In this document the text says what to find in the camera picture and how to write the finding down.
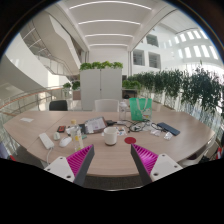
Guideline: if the red round coaster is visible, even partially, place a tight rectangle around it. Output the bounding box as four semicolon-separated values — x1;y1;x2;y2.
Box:
124;137;136;144

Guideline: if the black tangled cable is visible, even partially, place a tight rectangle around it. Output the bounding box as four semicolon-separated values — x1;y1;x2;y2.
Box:
125;119;163;133

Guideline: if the tablet with papers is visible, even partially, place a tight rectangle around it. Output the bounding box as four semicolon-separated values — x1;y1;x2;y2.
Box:
80;117;107;134

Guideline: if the white power strip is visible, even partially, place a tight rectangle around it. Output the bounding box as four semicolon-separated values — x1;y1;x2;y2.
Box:
39;133;54;150

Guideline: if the white cabinet with plants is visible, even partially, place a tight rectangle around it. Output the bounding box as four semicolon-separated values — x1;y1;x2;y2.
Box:
80;61;122;111

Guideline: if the green tote bag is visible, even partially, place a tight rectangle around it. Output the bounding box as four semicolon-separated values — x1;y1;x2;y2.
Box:
129;98;152;121

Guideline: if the clear bottle near bag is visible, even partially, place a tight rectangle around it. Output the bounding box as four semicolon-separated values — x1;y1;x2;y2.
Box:
119;102;127;121

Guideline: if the green hedge planter row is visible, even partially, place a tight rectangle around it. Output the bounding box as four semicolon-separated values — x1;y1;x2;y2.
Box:
122;67;224;117

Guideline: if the clear plastic water bottle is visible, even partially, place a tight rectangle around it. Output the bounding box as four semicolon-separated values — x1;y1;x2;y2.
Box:
70;119;84;151

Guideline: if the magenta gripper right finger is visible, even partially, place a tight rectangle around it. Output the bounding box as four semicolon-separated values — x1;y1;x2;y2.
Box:
131;144;182;185

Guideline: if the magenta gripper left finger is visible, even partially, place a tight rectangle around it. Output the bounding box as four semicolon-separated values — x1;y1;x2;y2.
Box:
45;145;95;186

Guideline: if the small red black device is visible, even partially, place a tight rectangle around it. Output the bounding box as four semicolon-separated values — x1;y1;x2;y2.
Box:
57;126;66;133

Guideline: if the white computer mouse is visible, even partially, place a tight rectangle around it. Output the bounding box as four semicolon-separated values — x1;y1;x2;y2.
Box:
59;137;72;148

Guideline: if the black office chair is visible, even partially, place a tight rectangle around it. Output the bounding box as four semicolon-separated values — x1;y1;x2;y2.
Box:
49;100;68;111

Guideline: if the white office chair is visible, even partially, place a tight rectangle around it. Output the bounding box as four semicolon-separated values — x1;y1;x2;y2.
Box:
95;99;119;112

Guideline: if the dark blue smartphone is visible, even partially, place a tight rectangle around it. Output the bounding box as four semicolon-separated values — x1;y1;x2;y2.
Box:
157;122;180;136

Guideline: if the white ceramic mug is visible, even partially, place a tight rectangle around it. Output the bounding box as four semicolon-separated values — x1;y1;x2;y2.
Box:
104;127;117;146

